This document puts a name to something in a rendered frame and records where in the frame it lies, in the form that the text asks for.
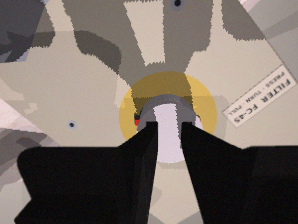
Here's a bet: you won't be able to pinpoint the white cylinder with slotted grey end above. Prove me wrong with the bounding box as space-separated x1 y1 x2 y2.
135 94 203 163

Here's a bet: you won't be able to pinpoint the beige service panel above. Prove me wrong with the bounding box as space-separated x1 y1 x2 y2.
0 0 298 224

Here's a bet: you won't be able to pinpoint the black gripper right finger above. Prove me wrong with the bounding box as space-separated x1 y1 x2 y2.
181 122 298 224

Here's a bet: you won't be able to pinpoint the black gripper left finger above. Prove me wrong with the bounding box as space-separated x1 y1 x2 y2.
17 122 158 224

